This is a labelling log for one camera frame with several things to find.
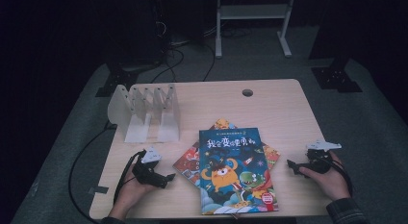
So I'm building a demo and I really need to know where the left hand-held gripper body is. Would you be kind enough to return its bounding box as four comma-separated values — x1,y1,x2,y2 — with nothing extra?
132,146,166,186

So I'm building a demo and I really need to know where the colourful animals picture book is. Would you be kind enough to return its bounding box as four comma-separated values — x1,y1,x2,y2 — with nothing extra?
172,117,282,188

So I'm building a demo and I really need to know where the person's left hand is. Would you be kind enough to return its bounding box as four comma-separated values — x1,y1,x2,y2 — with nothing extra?
113,171,156,216

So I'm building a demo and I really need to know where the clear acrylic book rack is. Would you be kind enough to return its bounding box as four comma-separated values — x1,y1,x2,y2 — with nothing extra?
107,83,181,144

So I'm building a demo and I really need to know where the white metal table frame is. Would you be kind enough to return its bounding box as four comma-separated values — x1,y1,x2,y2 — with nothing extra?
215,0,296,59

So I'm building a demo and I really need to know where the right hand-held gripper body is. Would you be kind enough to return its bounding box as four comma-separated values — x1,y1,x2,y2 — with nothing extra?
301,139,343,174

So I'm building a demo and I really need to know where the black floor cable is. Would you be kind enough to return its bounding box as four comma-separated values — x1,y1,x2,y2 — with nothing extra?
201,42,217,83
150,47,186,84

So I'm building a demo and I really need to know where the hand-held gripper cable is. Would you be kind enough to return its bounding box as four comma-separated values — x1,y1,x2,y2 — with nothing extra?
67,122,147,224
320,151,354,198

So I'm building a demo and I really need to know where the person's right hand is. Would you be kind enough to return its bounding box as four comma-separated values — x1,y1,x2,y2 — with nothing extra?
306,151,352,202

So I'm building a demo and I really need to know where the grey tape strip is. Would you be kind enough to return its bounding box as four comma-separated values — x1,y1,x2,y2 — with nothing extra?
89,185,110,195

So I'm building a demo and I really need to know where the left hand-held gripper cable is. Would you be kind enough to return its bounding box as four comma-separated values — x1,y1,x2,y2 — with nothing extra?
67,122,147,224

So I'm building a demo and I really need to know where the blue monster picture book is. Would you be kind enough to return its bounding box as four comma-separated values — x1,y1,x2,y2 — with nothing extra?
198,127,279,216

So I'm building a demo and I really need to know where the right hand-held gripper cable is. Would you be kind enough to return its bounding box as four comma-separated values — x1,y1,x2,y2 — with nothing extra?
320,151,354,198

